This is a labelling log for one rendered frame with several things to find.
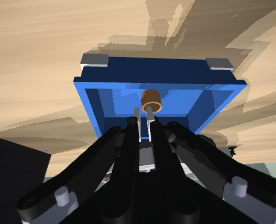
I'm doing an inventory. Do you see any dark grey metal bushing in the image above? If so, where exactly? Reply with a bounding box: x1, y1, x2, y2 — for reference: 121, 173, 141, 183
103, 173, 111, 179

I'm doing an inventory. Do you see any blue open crate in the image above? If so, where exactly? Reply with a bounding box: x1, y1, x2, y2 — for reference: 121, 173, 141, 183
76, 54, 248, 139

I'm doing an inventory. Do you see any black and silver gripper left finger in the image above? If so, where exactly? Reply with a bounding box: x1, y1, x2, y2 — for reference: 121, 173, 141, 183
16, 107, 141, 224

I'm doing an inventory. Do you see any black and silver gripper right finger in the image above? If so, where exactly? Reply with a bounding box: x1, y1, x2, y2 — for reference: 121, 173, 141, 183
146, 106, 276, 224

